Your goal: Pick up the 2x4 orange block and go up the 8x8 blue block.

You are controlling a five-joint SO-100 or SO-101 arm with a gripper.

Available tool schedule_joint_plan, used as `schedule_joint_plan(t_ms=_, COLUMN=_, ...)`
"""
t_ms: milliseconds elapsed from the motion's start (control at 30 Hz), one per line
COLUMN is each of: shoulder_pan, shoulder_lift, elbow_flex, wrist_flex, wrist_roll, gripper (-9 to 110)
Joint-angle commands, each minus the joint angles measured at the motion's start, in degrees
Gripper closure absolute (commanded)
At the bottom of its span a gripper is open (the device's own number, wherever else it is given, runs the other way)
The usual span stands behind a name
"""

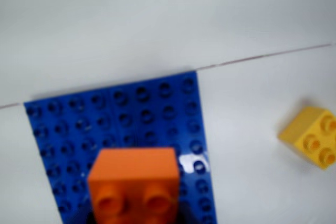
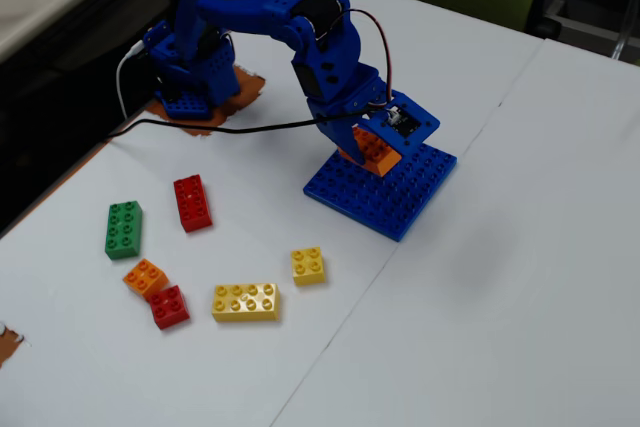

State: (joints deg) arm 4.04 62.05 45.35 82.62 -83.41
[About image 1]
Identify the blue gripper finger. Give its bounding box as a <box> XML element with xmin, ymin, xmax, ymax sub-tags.
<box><xmin>177</xmin><ymin>199</ymin><xmax>203</xmax><ymax>224</ymax></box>
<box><xmin>64</xmin><ymin>202</ymin><xmax>97</xmax><ymax>224</ymax></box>

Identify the orange 2x4 block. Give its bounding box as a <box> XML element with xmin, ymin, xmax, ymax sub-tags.
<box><xmin>87</xmin><ymin>147</ymin><xmax>182</xmax><ymax>224</ymax></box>

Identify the yellow 2x2 block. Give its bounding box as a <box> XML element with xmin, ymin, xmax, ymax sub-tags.
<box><xmin>278</xmin><ymin>106</ymin><xmax>336</xmax><ymax>170</ymax></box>

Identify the white board sheet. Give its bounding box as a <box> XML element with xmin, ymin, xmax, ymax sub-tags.
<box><xmin>0</xmin><ymin>44</ymin><xmax>336</xmax><ymax>224</ymax></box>
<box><xmin>0</xmin><ymin>0</ymin><xmax>336</xmax><ymax>109</ymax></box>

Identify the blue 8x8 studded plate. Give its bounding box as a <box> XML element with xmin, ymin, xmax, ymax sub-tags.
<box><xmin>23</xmin><ymin>70</ymin><xmax>219</xmax><ymax>224</ymax></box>

